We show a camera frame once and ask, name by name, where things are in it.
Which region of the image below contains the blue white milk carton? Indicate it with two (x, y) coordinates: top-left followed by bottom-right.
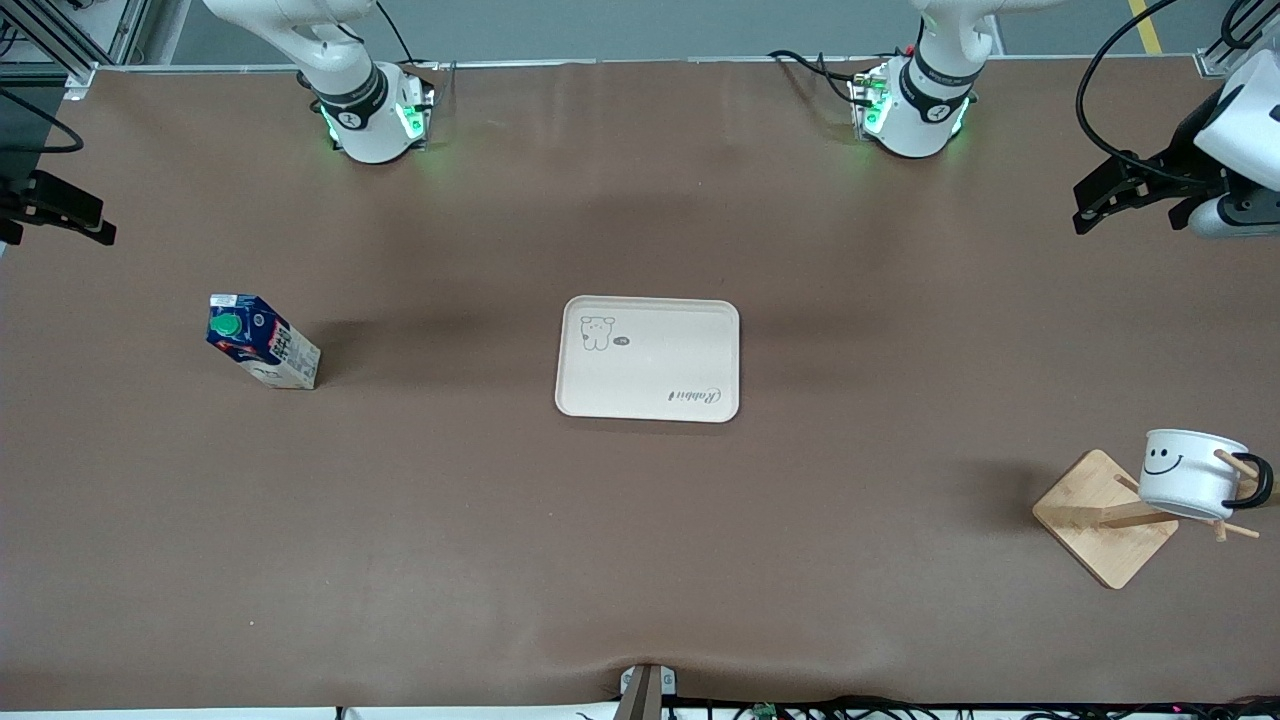
(207, 293), (322, 391)

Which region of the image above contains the white smiley face mug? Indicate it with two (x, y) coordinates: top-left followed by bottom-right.
(1138, 429), (1276, 522)

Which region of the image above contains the cream rabbit print tray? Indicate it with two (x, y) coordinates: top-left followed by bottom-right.
(555, 295), (742, 424)

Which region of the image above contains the wooden mug stand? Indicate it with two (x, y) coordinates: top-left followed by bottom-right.
(1033, 449), (1263, 591)

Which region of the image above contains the brown table mat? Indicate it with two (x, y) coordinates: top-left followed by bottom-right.
(0, 60), (1280, 714)

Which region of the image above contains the aluminium frame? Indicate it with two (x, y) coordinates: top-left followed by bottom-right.
(1195, 0), (1280, 79)
(0, 0), (191, 101)

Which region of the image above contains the black left arm base cable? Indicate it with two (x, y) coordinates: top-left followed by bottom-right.
(768, 48), (881, 106)

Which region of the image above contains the black arm base cable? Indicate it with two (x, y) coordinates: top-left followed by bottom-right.
(768, 48), (881, 106)
(374, 0), (419, 69)

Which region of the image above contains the black right arm base cable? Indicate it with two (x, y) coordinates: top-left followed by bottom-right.
(374, 0), (419, 69)

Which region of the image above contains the metal bracket with post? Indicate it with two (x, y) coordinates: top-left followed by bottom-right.
(619, 663), (679, 720)

